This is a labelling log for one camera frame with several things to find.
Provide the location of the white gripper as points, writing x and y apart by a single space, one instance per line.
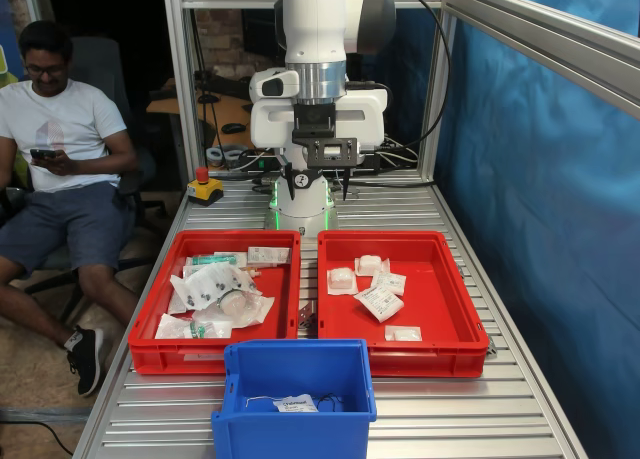
270 129

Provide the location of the white bandage roll blister pack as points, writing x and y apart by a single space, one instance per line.
369 265
403 333
341 280

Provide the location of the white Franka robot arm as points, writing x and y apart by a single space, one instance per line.
315 19

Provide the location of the white labelled flat box packet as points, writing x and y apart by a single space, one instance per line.
268 255

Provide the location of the black power strip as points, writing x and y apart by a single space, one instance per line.
260 164

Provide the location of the grey tape roll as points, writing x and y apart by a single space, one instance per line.
215 155
232 152

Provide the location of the black computer mouse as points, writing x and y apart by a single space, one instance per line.
233 127

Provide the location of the yellow emergency stop button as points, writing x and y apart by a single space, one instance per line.
205 191

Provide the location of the green syringe packet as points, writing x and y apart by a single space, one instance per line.
210 262
230 254

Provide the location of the small flat white bandage packet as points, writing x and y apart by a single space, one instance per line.
388 282

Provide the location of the red plastic crate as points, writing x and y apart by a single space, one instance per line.
440 289
280 299

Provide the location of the large flat white bandage packet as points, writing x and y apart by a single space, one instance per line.
378 303

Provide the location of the clear bag with black parts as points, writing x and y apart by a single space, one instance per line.
210 284

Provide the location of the wooden desk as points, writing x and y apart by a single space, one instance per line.
175 105

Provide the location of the green connector packet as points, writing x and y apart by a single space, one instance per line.
207 329

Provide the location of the clear plastic packet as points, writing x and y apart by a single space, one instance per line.
177 301
172 326

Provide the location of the blue plastic storage bin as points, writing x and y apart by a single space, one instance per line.
295 379

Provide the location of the blue curtain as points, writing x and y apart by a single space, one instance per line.
550 229

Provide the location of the grey office chair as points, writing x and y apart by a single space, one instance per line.
100 64

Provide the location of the seated man in white shirt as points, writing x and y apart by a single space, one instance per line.
55 119

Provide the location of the black smartphone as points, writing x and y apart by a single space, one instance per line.
42 153

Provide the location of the black bracket wrist camera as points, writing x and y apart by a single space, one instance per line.
325 144

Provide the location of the small metal corner bracket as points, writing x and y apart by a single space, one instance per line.
306 319
492 346

